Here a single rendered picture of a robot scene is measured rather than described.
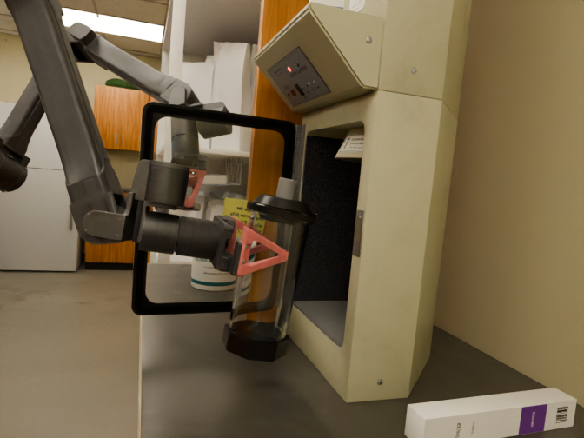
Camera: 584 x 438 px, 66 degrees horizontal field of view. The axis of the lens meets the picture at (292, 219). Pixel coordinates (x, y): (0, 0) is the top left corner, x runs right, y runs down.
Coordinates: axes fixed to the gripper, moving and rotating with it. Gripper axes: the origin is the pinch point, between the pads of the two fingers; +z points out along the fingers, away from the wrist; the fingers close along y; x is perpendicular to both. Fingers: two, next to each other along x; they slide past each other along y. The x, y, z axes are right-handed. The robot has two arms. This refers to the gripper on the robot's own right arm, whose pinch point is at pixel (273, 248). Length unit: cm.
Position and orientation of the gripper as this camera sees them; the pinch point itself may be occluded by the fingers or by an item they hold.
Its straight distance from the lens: 69.3
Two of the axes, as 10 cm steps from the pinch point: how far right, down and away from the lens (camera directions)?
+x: -2.0, 9.8, 0.8
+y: -3.0, -1.4, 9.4
